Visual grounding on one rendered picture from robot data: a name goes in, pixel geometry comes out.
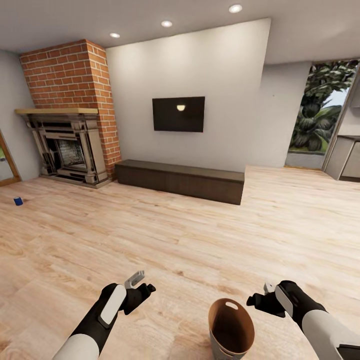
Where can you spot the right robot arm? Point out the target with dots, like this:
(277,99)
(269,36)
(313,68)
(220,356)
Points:
(330,339)

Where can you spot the wall mounted tv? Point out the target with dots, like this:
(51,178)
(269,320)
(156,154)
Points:
(179,114)

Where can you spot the can of soda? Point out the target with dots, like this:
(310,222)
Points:
(18,201)

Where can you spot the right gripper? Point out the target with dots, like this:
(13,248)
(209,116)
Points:
(263,303)

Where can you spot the trash can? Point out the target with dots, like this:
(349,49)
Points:
(232,331)

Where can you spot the fixed window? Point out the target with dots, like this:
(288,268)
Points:
(327,91)

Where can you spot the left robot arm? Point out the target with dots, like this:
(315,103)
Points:
(89,338)

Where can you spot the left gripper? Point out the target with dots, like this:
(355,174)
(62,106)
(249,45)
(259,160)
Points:
(141,294)

